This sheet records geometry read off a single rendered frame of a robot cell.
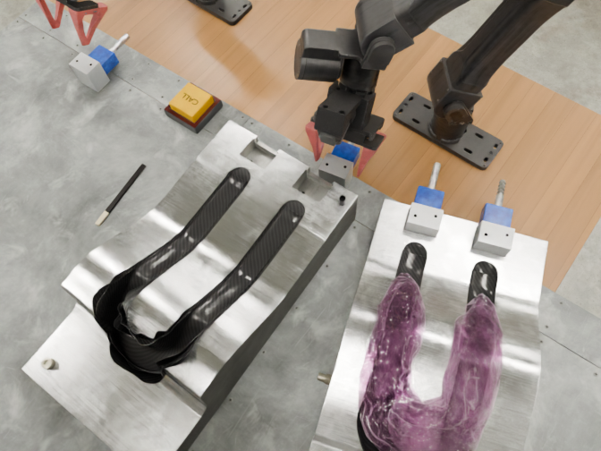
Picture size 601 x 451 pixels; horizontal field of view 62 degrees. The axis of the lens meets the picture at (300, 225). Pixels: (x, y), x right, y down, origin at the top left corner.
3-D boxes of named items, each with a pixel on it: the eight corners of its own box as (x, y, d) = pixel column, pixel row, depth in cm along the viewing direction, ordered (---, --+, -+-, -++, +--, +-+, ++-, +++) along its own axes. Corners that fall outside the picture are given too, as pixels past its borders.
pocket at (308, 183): (308, 176, 84) (308, 165, 81) (335, 192, 83) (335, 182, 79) (293, 197, 83) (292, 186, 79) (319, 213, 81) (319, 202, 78)
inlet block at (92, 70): (123, 40, 106) (114, 21, 101) (140, 49, 105) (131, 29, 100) (80, 82, 102) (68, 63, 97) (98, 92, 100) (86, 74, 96)
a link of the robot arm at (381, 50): (296, 97, 73) (314, 36, 63) (292, 52, 77) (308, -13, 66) (370, 103, 76) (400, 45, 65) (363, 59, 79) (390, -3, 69)
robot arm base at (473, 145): (497, 148, 82) (519, 119, 84) (395, 90, 87) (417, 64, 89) (484, 172, 89) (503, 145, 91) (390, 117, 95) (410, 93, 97)
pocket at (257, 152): (258, 147, 87) (256, 134, 84) (283, 161, 86) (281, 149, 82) (242, 165, 86) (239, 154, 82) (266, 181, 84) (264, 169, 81)
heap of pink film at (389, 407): (387, 268, 76) (393, 249, 69) (505, 302, 73) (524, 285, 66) (339, 443, 67) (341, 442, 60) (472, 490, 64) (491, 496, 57)
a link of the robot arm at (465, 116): (446, 108, 78) (482, 105, 78) (435, 64, 82) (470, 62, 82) (438, 131, 84) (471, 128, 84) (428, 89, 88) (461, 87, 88)
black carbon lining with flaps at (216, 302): (237, 168, 84) (226, 136, 75) (316, 216, 79) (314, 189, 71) (91, 339, 73) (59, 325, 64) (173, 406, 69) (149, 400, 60)
